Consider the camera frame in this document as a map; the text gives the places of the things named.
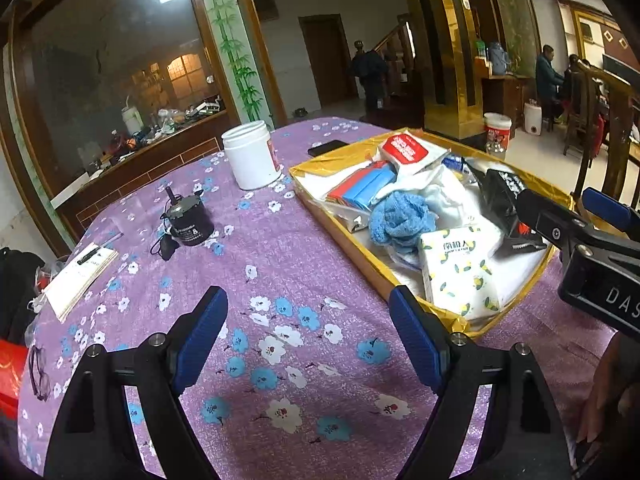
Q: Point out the white plastic jar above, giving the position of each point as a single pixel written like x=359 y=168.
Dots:
x=250 y=160

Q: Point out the black bag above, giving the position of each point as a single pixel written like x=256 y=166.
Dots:
x=17 y=285

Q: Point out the red and white wipes packet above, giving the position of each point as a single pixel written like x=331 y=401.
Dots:
x=407 y=150

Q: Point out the multicoloured cloth pack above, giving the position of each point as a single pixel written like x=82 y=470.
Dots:
x=365 y=185

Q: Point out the metal kettle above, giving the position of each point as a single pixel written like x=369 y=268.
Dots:
x=495 y=153

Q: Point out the wooden cabinet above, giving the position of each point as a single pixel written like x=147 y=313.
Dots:
x=505 y=100

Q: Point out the wooden chair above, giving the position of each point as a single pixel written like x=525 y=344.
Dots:
x=620 y=125

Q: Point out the red bag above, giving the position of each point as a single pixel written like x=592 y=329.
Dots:
x=10 y=375

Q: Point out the black printed packet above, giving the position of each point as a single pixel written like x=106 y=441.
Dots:
x=500 y=190

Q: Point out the clear plastic bag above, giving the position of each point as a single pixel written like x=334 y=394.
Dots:
x=45 y=280
x=445 y=195

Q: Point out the gold cardboard box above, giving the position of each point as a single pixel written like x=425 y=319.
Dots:
x=522 y=280

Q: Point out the white notebook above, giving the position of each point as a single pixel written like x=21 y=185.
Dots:
x=75 y=282

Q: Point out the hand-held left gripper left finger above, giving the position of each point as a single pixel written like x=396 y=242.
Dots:
x=200 y=340

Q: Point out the black pen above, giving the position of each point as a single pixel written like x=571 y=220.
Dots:
x=87 y=255

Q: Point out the white tissue packet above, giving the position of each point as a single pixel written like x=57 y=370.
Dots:
x=460 y=275

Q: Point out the black phone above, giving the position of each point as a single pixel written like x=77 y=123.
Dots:
x=327 y=147

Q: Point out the blue cloth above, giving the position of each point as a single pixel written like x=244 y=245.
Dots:
x=400 y=220

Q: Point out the brown wooden door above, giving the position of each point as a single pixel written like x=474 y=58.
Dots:
x=325 y=60

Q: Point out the white humidifier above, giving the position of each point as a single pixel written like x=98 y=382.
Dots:
x=533 y=119

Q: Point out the pile of clutter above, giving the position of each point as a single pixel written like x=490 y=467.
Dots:
x=150 y=132

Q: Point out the red and white bucket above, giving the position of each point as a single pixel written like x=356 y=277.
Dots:
x=497 y=130

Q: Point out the wooden counter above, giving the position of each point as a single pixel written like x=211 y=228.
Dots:
x=150 y=170

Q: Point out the eyeglasses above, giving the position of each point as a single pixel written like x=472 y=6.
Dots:
x=39 y=380

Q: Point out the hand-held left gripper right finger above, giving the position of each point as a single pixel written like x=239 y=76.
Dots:
x=415 y=345

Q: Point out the gold pillar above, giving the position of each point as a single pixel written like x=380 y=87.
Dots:
x=450 y=60

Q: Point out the person's right hand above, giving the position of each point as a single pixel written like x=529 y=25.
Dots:
x=607 y=405

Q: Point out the bamboo painted panel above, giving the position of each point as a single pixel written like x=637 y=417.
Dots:
x=235 y=60

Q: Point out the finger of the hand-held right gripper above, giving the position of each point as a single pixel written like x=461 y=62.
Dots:
x=610 y=210
x=545 y=217

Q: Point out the black toothed clip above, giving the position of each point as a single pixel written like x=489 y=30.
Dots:
x=520 y=245

